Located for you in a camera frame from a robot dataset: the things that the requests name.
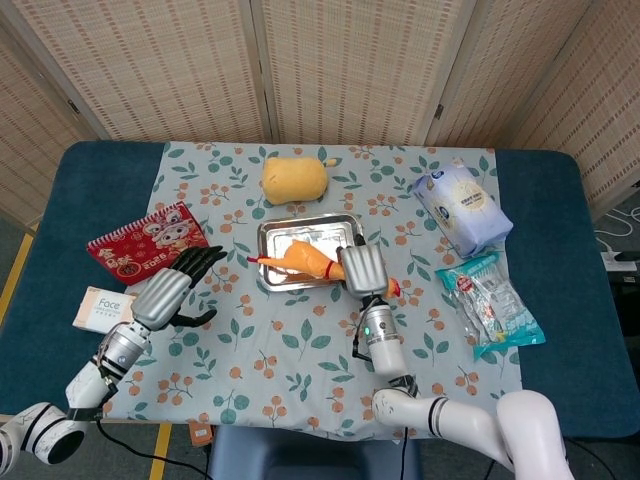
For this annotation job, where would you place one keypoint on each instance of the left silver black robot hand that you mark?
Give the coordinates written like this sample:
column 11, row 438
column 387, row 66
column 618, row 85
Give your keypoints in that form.
column 160, row 297

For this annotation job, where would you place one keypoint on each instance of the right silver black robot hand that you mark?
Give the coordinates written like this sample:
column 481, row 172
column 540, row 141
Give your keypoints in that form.
column 362, row 272

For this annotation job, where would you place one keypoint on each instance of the orange rubber chicken toy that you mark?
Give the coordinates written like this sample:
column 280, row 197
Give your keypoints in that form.
column 305, row 260

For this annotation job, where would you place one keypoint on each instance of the blue robot base seat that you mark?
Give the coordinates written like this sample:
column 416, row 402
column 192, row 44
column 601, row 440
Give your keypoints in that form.
column 310, row 457

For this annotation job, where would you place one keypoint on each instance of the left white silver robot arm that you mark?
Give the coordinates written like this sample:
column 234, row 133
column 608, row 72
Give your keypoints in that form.
column 90, row 385

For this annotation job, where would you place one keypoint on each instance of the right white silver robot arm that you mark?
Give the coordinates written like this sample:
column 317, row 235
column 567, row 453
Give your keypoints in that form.
column 440, row 410

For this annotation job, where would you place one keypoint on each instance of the stainless steel tray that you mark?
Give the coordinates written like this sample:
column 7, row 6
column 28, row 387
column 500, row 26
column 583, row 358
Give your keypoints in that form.
column 280, row 232

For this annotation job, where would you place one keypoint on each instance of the yellow plush toy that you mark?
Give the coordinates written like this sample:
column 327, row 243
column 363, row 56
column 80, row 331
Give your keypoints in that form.
column 295, row 180

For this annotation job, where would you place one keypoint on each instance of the floral table runner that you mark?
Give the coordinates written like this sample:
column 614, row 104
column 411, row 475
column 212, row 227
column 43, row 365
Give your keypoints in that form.
column 280, row 360

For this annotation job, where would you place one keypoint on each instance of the white face tissue box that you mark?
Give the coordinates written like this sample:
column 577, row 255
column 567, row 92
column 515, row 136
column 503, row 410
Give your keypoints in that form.
column 102, row 310

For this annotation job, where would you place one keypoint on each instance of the red 2026 desk calendar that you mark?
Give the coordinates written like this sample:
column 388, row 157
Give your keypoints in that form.
column 145, row 240

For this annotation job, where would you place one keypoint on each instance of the light blue tissue pack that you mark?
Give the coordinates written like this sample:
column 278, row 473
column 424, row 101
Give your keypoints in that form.
column 465, row 210

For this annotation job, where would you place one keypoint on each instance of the teal snack bag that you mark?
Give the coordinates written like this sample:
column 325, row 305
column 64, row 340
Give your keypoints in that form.
column 490, row 305

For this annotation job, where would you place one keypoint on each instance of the small orange box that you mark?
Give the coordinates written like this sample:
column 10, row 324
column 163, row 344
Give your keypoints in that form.
column 201, row 433

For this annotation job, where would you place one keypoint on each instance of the beige woven folding screen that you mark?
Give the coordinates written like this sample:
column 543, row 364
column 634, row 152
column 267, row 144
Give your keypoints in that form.
column 350, row 65

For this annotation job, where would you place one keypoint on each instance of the white power strip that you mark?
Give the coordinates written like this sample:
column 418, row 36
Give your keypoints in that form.
column 620, row 260

